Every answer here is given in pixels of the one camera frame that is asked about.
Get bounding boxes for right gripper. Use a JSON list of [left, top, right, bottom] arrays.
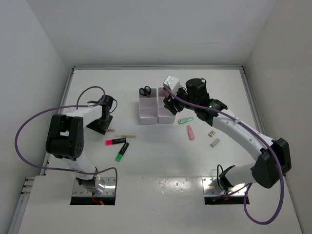
[[163, 86, 197, 115]]

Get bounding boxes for black handled scissors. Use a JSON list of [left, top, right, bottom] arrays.
[[139, 86, 152, 97]]

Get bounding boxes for yellow slim highlighter pen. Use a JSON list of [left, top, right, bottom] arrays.
[[114, 134, 137, 138]]

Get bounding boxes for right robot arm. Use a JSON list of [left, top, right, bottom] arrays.
[[163, 76, 292, 191]]

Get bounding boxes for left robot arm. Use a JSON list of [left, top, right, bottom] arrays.
[[46, 96, 115, 190]]

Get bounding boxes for white right organizer box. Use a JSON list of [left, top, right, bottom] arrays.
[[157, 87, 176, 124]]

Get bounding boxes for white organizer box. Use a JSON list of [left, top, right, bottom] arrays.
[[157, 87, 176, 124], [139, 88, 158, 125]]

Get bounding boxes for pink black highlighter marker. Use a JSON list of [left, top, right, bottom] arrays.
[[105, 138, 126, 146]]

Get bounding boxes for white left organizer box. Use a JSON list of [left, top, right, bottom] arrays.
[[139, 88, 158, 125]]

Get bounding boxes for pink stapler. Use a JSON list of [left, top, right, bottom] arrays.
[[186, 125, 195, 140]]

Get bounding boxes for green black highlighter marker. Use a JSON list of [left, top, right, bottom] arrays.
[[115, 142, 129, 162]]

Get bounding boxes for beige eraser block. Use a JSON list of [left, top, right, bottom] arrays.
[[210, 138, 220, 148]]

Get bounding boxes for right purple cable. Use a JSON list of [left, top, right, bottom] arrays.
[[163, 84, 286, 224]]

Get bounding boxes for purple cable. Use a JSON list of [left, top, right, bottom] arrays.
[[14, 85, 118, 195], [163, 84, 286, 224]]

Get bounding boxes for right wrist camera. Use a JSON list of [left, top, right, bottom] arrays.
[[163, 76, 181, 94]]

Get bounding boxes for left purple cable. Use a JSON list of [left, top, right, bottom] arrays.
[[14, 85, 118, 195]]

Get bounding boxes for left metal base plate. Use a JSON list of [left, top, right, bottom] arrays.
[[72, 176, 117, 197]]

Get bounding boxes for metal base plate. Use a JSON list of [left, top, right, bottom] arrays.
[[72, 176, 117, 197], [201, 176, 247, 198]]

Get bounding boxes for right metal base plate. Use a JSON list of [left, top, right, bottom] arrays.
[[201, 176, 247, 198]]

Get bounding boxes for aluminium table frame rail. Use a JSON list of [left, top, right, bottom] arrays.
[[19, 67, 279, 234]]

